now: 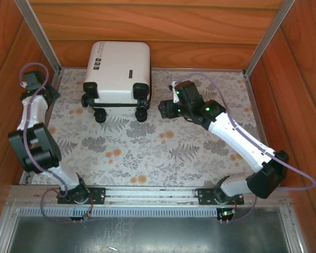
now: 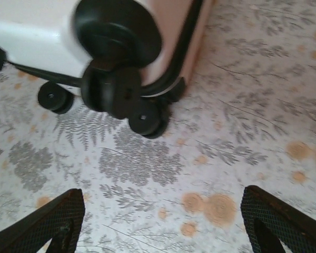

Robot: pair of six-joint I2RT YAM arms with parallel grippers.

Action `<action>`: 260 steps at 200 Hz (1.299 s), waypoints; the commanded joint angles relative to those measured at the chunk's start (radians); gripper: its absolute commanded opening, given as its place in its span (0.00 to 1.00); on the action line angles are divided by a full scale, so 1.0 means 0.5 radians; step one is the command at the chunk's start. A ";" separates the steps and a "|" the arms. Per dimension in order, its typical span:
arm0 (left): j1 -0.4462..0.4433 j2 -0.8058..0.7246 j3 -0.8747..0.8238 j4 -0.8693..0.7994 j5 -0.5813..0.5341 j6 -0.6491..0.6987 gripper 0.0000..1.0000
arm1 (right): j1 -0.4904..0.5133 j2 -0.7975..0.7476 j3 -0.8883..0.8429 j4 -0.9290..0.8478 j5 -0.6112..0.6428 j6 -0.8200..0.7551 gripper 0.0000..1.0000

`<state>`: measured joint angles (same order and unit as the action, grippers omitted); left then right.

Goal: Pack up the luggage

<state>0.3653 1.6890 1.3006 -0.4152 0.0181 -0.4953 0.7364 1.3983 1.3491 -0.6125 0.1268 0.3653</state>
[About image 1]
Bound white hard-shell suitcase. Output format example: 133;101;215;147
81;41;152;123

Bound floral patterned tablecloth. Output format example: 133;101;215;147
31;69;266;188

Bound grey metal sheet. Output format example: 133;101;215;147
5;216;293;253

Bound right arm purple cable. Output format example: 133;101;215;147
173;73;316;223

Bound aluminium frame post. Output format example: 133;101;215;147
243;0;295;77
14;0;62;76

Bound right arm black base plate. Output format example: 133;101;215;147
196;187;245;206

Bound aluminium mounting rail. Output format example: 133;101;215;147
9;184;290;209

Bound grey slotted cable duct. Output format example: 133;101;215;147
17;207;221;219

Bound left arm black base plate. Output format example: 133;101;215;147
57;186;106;205

